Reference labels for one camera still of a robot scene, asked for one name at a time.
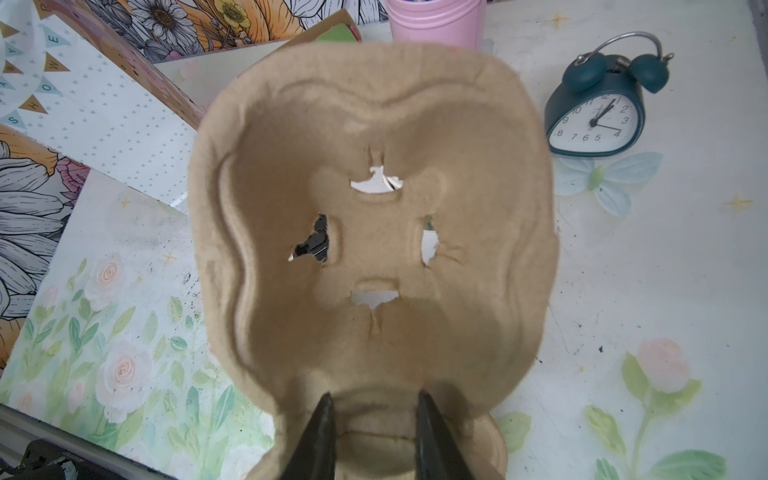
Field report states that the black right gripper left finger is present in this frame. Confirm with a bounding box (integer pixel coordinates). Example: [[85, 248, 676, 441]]
[[279, 392, 336, 480]]

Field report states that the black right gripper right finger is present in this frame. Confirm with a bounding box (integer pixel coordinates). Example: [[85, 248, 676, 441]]
[[415, 390, 474, 480]]

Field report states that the brown cup carrier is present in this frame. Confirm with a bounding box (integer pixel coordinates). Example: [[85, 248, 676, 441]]
[[188, 42, 559, 479]]

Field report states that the white floral gift bag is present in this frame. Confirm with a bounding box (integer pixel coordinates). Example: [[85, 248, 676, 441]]
[[1, 1, 203, 212]]

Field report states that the teal alarm clock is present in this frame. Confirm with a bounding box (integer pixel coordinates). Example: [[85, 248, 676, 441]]
[[544, 31, 675, 158]]

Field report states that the pink cup holder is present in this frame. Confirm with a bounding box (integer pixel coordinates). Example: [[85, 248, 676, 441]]
[[384, 0, 487, 51]]

